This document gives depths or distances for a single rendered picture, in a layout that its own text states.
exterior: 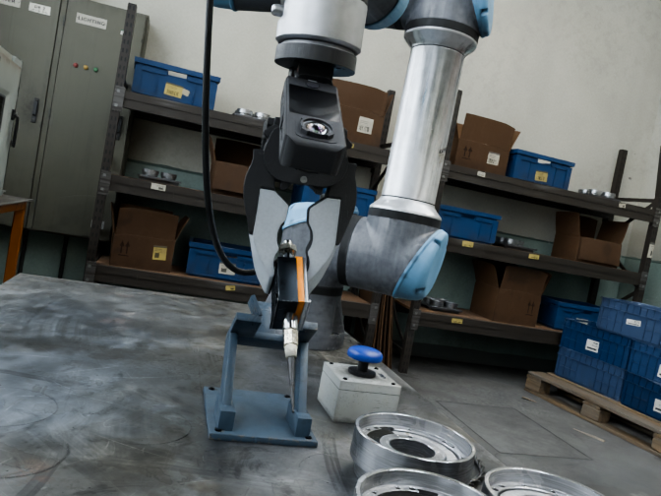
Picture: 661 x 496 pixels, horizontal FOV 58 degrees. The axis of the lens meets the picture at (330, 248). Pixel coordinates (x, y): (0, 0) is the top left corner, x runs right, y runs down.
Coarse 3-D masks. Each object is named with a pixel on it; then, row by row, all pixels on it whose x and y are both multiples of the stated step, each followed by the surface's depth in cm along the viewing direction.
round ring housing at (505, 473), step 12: (504, 468) 48; (516, 468) 49; (528, 468) 49; (492, 480) 47; (504, 480) 48; (516, 480) 49; (528, 480) 49; (540, 480) 49; (552, 480) 49; (564, 480) 48; (492, 492) 43; (540, 492) 48; (552, 492) 48; (564, 492) 48; (576, 492) 48; (588, 492) 47
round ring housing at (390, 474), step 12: (384, 468) 44; (396, 468) 44; (408, 468) 44; (360, 480) 41; (372, 480) 42; (384, 480) 43; (396, 480) 44; (408, 480) 44; (420, 480) 44; (432, 480) 44; (444, 480) 44; (456, 480) 44; (360, 492) 39; (372, 492) 42; (384, 492) 42; (444, 492) 44; (456, 492) 44; (468, 492) 43; (480, 492) 43
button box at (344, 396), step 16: (336, 368) 68; (352, 368) 67; (368, 368) 69; (320, 384) 70; (336, 384) 64; (352, 384) 63; (368, 384) 64; (384, 384) 65; (320, 400) 69; (336, 400) 63; (352, 400) 64; (368, 400) 64; (384, 400) 65; (336, 416) 63; (352, 416) 64
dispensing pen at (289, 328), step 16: (288, 240) 55; (288, 256) 54; (288, 272) 50; (272, 288) 52; (288, 288) 49; (272, 304) 51; (288, 304) 49; (272, 320) 50; (288, 320) 49; (288, 336) 48; (288, 352) 47; (288, 368) 47
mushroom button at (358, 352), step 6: (348, 348) 67; (354, 348) 66; (360, 348) 66; (366, 348) 67; (372, 348) 67; (348, 354) 67; (354, 354) 66; (360, 354) 65; (366, 354) 65; (372, 354) 66; (378, 354) 66; (360, 360) 65; (366, 360) 65; (372, 360) 65; (378, 360) 66; (360, 366) 67; (366, 366) 67
